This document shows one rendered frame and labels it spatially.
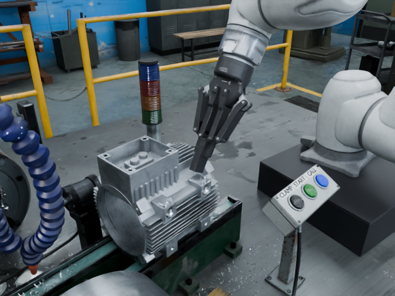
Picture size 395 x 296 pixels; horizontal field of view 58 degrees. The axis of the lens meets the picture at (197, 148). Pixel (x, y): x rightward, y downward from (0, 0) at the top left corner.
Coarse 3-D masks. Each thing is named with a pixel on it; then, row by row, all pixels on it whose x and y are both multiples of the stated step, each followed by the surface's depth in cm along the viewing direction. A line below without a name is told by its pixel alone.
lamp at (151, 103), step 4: (140, 96) 105; (144, 96) 104; (148, 96) 103; (152, 96) 104; (156, 96) 104; (160, 96) 107; (140, 100) 107; (144, 100) 105; (148, 100) 104; (152, 100) 104; (156, 100) 105; (160, 100) 108; (144, 104) 105; (148, 104) 105; (152, 104) 105; (156, 104) 105; (160, 104) 107; (144, 108) 106; (148, 108) 105; (152, 108) 105; (156, 108) 106
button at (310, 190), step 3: (303, 186) 71; (306, 186) 71; (309, 186) 71; (312, 186) 72; (303, 189) 71; (306, 189) 70; (309, 189) 71; (312, 189) 71; (315, 189) 71; (306, 192) 70; (309, 192) 70; (312, 192) 71; (315, 192) 71; (309, 195) 70; (312, 195) 70; (315, 195) 70
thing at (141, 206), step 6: (168, 144) 83; (210, 168) 76; (204, 174) 76; (96, 180) 72; (144, 198) 65; (132, 204) 65; (138, 204) 64; (144, 204) 65; (138, 210) 64; (144, 210) 64; (210, 216) 82; (102, 228) 78; (108, 234) 77; (144, 258) 70; (150, 258) 70
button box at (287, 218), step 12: (312, 168) 76; (300, 180) 72; (312, 180) 74; (288, 192) 69; (300, 192) 70; (324, 192) 73; (276, 204) 67; (288, 204) 67; (312, 204) 70; (276, 216) 68; (288, 216) 66; (300, 216) 67; (288, 228) 67
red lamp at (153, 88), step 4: (140, 80) 102; (156, 80) 102; (140, 84) 103; (144, 84) 102; (148, 84) 102; (152, 84) 102; (156, 84) 103; (140, 88) 104; (144, 88) 102; (148, 88) 102; (152, 88) 102; (156, 88) 103; (140, 92) 104; (144, 92) 103; (148, 92) 103; (152, 92) 103; (156, 92) 104
